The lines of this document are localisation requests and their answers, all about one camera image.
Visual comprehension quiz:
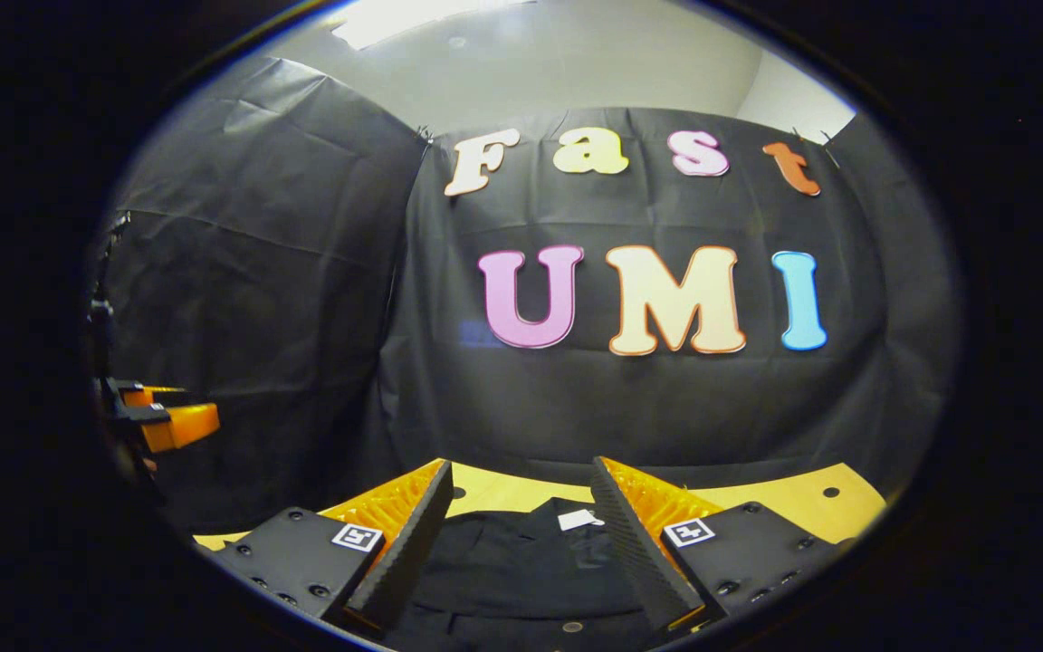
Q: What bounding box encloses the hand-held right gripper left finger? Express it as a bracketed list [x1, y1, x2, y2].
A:
[209, 457, 456, 636]

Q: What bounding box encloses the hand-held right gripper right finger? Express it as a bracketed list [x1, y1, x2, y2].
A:
[588, 455, 841, 635]

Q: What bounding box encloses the black backdrop cloth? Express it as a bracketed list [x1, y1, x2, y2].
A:
[90, 54, 963, 537]

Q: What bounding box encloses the black shirt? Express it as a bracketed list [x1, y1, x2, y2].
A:
[386, 495, 667, 652]

